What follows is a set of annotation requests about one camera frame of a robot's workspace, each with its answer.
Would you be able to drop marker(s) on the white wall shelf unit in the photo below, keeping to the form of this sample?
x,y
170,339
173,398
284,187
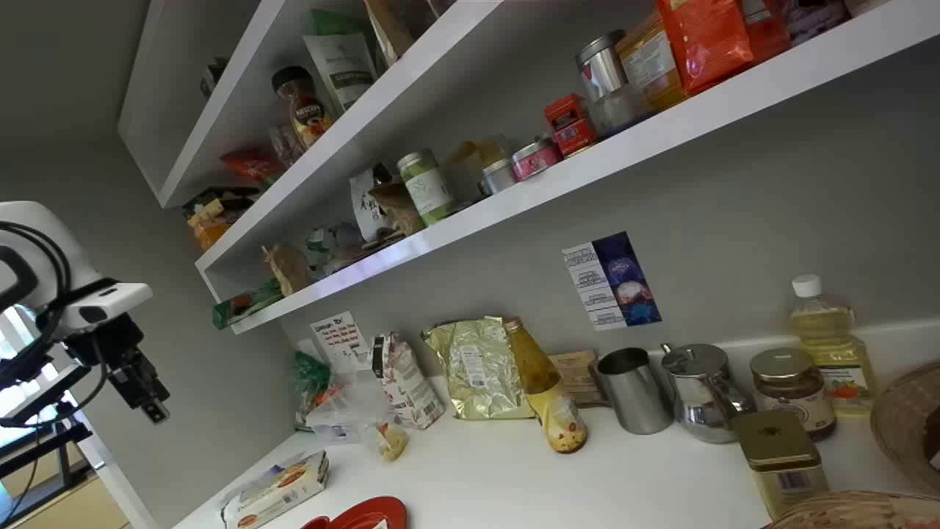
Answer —
x,y
549,181

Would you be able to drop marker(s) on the metal tin can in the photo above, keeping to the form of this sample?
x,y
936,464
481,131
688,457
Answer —
x,y
600,66

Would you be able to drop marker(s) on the red plate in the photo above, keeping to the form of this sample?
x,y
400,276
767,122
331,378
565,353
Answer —
x,y
362,514

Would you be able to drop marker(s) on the paper note red text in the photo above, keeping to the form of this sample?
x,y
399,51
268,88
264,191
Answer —
x,y
339,341

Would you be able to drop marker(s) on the green lid jar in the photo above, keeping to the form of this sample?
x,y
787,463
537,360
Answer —
x,y
425,187

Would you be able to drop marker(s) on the brown cardboard box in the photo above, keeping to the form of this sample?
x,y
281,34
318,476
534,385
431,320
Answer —
x,y
399,23

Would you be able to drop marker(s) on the green and white bag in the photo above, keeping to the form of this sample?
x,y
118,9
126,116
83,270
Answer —
x,y
342,59

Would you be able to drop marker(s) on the small glass jar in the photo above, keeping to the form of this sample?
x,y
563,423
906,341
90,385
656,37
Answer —
x,y
613,109

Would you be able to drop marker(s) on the pale green bag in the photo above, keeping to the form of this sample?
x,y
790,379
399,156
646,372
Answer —
x,y
333,247

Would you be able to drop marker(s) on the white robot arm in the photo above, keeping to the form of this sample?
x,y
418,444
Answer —
x,y
40,244

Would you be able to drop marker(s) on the black metal stand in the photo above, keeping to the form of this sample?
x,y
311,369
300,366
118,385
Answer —
x,y
40,460

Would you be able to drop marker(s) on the yellow tin box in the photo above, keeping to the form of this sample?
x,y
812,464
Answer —
x,y
784,460

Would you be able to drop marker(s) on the dark package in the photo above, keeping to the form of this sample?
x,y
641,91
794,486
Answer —
x,y
816,18

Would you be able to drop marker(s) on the white and black bag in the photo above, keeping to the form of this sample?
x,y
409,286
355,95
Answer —
x,y
367,207

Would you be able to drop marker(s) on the small red box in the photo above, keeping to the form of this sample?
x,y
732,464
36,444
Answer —
x,y
572,125

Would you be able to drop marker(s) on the flat wicker basket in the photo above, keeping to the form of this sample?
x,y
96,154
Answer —
x,y
854,513

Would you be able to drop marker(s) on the brown paper bag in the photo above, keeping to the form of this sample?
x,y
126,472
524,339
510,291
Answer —
x,y
399,207

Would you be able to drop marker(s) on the wooden block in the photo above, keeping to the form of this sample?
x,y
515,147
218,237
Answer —
x,y
578,378

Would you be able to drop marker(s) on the orange package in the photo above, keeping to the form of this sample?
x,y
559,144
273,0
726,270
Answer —
x,y
209,220

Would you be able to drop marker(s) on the orange snack bag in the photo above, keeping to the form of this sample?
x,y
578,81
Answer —
x,y
706,40

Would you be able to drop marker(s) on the red package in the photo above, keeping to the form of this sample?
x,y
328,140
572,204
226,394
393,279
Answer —
x,y
765,26

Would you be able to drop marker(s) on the blue white carton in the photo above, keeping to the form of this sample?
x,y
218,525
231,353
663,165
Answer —
x,y
613,279

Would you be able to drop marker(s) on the clear plastic bag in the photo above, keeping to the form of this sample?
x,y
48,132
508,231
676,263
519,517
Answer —
x,y
356,414

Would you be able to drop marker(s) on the yellow foil bag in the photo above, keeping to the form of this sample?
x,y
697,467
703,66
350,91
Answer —
x,y
474,372

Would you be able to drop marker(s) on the jar with brown lid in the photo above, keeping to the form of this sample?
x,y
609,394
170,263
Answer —
x,y
794,391

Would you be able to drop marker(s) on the brown glass jar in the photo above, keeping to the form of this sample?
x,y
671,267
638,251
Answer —
x,y
299,104

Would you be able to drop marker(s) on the yellow sauce bottle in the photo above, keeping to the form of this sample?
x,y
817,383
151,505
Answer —
x,y
555,401

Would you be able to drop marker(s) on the cooking oil bottle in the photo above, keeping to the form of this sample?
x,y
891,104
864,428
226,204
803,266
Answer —
x,y
829,341

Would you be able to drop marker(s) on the pasta box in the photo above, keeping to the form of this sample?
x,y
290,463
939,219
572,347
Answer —
x,y
275,488

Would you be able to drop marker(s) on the brown packet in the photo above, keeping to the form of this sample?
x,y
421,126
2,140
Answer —
x,y
287,267

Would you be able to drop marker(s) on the pink round tin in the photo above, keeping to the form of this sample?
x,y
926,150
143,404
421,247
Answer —
x,y
537,159

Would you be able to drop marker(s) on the round wicker basket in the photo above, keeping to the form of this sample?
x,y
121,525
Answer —
x,y
911,422

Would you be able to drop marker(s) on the white and red carton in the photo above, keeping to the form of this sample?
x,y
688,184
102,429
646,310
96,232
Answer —
x,y
406,383

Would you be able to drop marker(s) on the yellow food box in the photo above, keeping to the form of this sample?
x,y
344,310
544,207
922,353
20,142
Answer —
x,y
650,62

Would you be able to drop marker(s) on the red flat packet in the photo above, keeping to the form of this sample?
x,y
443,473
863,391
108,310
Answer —
x,y
250,163

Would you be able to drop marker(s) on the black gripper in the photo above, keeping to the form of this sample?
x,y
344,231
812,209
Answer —
x,y
115,344

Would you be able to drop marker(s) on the yellow paper bag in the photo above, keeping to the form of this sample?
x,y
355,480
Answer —
x,y
472,165

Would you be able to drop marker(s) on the green packet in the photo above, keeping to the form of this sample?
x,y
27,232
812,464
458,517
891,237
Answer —
x,y
245,306

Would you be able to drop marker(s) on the steel cup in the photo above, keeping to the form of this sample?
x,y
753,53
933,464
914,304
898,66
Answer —
x,y
637,391

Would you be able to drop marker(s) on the small white can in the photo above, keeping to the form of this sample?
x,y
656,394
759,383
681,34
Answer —
x,y
499,178

